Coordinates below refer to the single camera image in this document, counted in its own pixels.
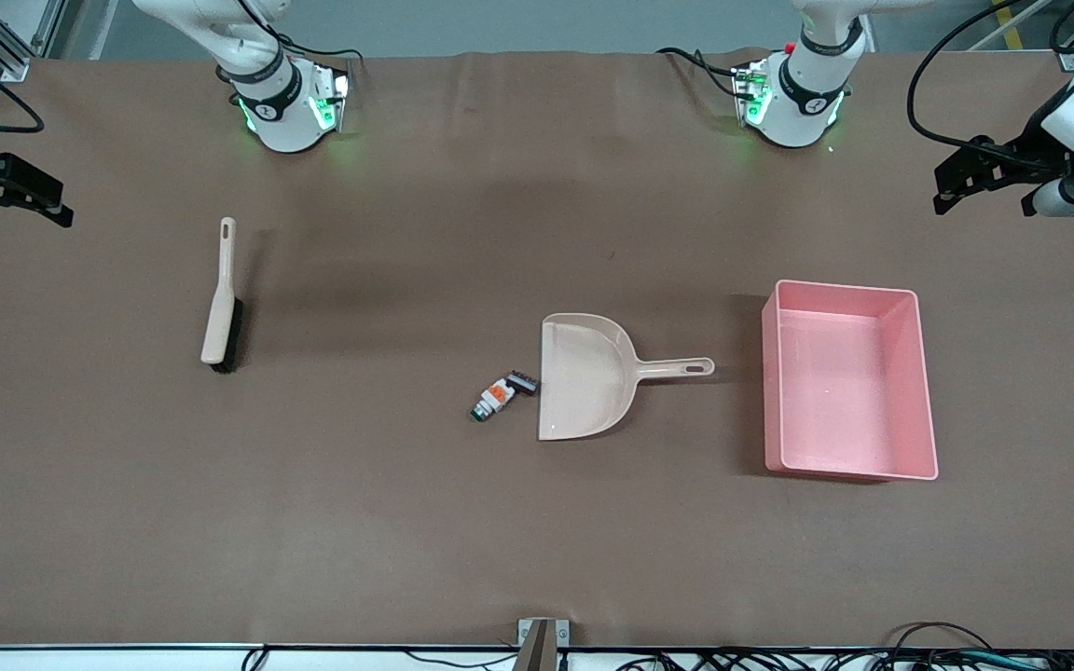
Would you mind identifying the looped black cable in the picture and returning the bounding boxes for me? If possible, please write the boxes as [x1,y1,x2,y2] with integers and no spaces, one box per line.
[885,621,997,671]

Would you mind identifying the tangled black cable bundle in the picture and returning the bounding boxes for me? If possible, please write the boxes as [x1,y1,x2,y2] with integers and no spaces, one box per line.
[612,648,1074,671]

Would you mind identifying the white orange green electronic component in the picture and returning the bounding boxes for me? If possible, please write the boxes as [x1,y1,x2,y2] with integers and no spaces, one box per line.
[470,377,516,425]

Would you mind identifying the beige plastic dustpan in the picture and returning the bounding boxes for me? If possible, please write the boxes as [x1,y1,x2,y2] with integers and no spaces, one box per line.
[537,312,716,442]

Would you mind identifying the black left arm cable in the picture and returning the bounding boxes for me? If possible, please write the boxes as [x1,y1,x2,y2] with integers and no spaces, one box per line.
[906,0,1074,150]

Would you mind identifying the pink plastic bin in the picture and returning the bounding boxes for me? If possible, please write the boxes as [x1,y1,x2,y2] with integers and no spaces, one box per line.
[761,280,940,483]

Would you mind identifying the metal table edge bracket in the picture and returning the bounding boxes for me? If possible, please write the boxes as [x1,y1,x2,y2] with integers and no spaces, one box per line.
[515,617,571,671]

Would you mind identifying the black base cable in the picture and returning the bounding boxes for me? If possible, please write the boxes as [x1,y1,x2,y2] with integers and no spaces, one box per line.
[239,0,364,68]
[656,47,743,100]

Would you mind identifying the beige hand brush black bristles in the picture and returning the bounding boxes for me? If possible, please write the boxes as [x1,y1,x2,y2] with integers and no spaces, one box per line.
[200,216,244,376]

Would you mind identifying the metal base plate green light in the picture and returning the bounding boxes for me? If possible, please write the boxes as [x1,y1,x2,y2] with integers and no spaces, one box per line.
[309,62,352,132]

